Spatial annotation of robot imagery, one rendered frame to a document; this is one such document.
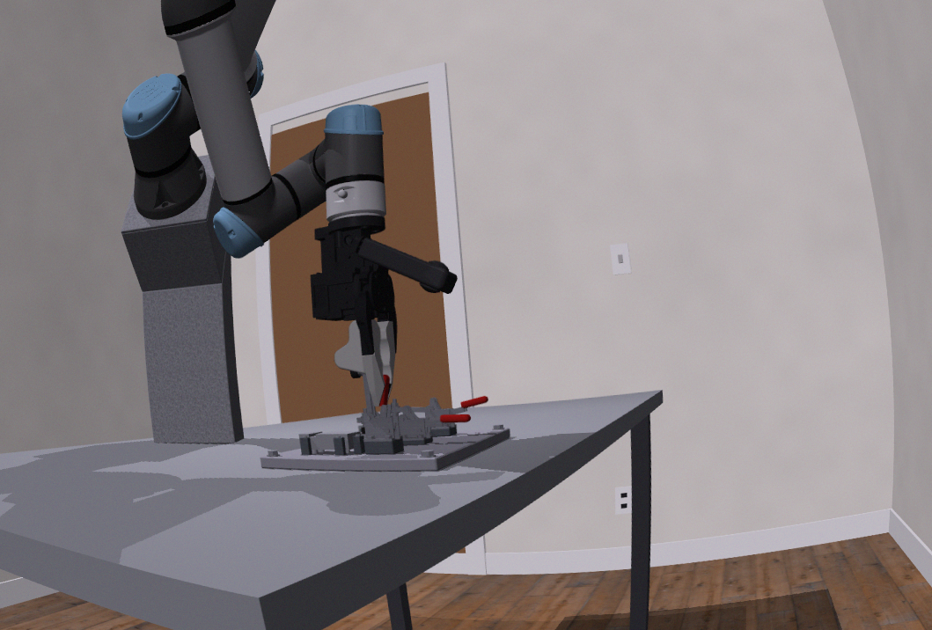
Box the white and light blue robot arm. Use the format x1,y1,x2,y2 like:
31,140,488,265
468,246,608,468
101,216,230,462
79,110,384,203
122,0,458,294

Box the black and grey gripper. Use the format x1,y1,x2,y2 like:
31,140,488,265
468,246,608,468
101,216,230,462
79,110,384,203
311,216,397,407

